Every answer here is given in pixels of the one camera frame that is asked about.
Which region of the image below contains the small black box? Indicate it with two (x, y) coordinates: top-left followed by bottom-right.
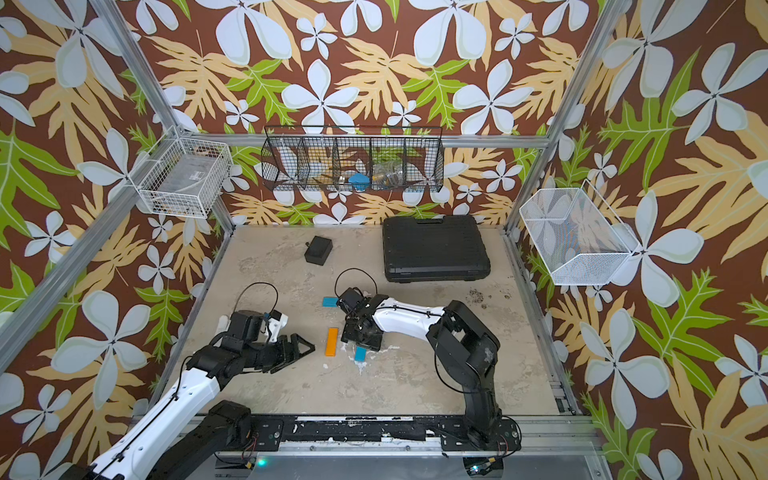
(304, 236), (333, 266)

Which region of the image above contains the white wire basket left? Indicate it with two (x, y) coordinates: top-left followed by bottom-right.
(131, 128), (233, 219)

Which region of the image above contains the blue object in basket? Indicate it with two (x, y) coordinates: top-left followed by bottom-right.
(347, 173), (371, 192)

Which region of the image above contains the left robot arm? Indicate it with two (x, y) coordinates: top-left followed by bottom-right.
(62, 333), (315, 479)

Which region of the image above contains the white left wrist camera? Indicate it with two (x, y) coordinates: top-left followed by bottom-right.
(226, 308), (289, 344)

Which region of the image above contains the white mesh basket right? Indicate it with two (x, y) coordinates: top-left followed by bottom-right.
(520, 180), (639, 286)

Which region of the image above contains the light orange block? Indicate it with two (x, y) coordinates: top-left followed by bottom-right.
(324, 327), (339, 357)

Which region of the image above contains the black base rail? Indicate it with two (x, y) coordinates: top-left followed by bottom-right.
(217, 414), (522, 461)

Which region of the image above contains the large black tool case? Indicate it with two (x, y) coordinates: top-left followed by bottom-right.
(382, 215), (491, 283)

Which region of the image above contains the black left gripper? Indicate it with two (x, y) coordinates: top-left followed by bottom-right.
(245, 331), (317, 369)

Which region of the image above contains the black wire basket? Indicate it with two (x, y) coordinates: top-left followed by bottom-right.
(260, 126), (445, 192)

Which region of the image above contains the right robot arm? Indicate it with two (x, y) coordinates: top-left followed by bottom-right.
(336, 287), (522, 455)

